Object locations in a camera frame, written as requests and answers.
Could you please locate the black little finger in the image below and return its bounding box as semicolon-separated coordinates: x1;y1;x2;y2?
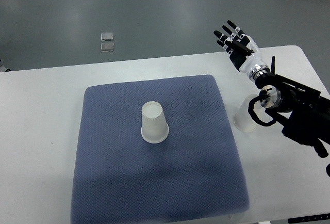
227;20;245;36

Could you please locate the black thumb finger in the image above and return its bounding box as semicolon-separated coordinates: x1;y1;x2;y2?
224;40;254;54

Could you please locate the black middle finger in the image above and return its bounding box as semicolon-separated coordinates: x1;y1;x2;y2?
213;30;229;44

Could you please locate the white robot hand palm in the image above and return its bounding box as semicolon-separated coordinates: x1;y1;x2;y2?
229;35;268;79

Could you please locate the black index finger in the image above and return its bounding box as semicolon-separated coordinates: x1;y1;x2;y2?
217;40;233;55

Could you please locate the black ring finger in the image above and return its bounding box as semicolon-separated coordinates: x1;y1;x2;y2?
222;25;239;40

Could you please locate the white paper cup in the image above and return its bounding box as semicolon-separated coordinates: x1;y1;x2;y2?
233;94;257;133
141;101;169;144

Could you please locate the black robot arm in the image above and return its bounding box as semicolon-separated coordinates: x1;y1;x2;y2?
213;21;329;158

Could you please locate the white paper cup on mat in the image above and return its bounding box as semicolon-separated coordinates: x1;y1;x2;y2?
141;101;169;144

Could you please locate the upper metal floor plate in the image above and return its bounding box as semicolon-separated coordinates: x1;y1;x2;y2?
100;32;114;41

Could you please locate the blue-grey fabric mat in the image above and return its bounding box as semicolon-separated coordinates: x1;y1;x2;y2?
71;75;249;223

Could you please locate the black label strip table edge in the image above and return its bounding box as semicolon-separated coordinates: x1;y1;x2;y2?
288;213;329;223

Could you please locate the dark object at left edge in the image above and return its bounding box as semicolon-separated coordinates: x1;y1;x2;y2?
0;59;11;72

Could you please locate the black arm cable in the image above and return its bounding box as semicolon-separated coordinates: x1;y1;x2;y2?
247;95;276;127

